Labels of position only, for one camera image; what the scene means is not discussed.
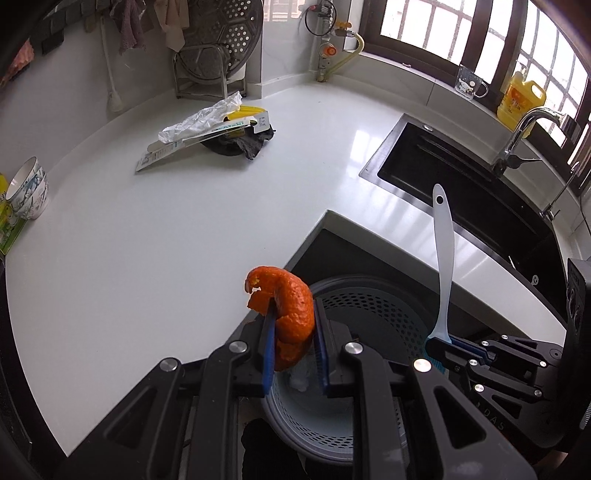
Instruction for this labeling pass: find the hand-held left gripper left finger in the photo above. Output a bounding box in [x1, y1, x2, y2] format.
[69, 307, 279, 480]

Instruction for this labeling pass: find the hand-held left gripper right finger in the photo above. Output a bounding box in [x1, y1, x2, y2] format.
[314, 299, 539, 480]

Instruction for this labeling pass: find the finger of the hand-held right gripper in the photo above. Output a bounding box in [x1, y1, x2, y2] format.
[427, 342, 546, 402]
[450, 336, 564, 367]

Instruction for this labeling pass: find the orange peel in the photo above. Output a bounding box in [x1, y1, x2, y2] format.
[245, 266, 317, 372]

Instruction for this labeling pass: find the grey mesh waste bin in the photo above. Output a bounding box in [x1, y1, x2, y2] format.
[261, 276, 444, 462]

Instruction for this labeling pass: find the white-handled blue brush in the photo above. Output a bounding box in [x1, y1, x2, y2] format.
[425, 184, 455, 358]

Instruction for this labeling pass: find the thin chrome faucet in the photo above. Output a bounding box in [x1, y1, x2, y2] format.
[539, 161, 583, 221]

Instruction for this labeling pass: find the black kitchen sink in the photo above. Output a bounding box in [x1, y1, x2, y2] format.
[359, 114, 568, 319]

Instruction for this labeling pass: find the black cloth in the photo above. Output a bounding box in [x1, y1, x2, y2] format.
[202, 126, 276, 161]

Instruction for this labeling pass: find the flat white cardboard package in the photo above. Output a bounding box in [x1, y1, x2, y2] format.
[135, 117, 273, 174]

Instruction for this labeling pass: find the white crumpled plastic bag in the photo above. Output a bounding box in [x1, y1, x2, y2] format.
[158, 91, 243, 144]

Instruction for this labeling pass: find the yellow plastic piece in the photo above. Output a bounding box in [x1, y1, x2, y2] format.
[235, 105, 269, 139]

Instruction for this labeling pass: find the yellow oil bottle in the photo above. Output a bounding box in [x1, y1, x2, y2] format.
[497, 71, 548, 132]

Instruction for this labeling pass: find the glass mug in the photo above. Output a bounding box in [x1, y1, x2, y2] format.
[455, 65, 489, 100]

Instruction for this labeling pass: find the metal dish rack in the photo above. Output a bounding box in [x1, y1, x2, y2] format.
[173, 44, 247, 100]

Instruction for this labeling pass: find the white patterned bowl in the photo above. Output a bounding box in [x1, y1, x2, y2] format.
[14, 171, 49, 221]
[6, 157, 38, 204]

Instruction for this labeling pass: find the yellow green seasoning pouch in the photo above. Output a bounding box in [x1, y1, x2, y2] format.
[0, 173, 21, 257]

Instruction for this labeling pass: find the gas pipe valve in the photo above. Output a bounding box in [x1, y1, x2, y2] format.
[316, 39, 338, 84]

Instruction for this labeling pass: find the small metal steamer plate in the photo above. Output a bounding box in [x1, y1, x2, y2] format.
[178, 46, 241, 84]

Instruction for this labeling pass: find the large perforated metal steamer tray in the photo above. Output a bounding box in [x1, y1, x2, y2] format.
[178, 0, 264, 86]

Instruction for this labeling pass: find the dark framed window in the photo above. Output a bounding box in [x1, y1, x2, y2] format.
[358, 0, 591, 195]

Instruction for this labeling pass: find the beige hanging cloth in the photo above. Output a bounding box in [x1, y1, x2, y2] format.
[154, 0, 185, 52]

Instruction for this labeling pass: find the purple hanging cloth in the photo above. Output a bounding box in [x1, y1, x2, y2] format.
[111, 0, 148, 54]

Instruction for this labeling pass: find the pink textured cloth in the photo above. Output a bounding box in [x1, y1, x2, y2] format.
[0, 39, 35, 86]

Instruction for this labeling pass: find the yellow gas hose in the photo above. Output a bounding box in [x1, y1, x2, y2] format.
[330, 21, 365, 77]

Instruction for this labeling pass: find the black looped cable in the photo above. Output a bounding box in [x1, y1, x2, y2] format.
[304, 0, 335, 38]

